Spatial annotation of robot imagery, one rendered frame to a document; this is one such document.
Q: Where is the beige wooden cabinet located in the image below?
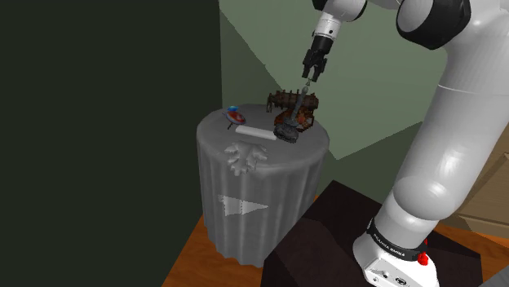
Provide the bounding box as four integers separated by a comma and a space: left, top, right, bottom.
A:
448, 139, 509, 241

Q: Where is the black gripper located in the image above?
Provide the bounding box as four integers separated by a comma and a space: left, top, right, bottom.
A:
301, 34, 334, 84

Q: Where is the round table with grey cloth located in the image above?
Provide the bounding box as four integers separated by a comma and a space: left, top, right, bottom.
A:
196, 104, 330, 268

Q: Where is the dark grey long-handled tool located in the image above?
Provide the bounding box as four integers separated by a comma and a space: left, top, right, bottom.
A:
272, 80, 312, 144

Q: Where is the flat white bar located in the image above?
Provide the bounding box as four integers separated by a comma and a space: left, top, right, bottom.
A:
234, 124, 278, 142

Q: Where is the dark robot stand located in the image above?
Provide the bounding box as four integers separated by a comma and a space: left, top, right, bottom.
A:
260, 179, 496, 287

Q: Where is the red and blue toy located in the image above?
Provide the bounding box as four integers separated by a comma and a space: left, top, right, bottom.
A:
221, 105, 247, 130

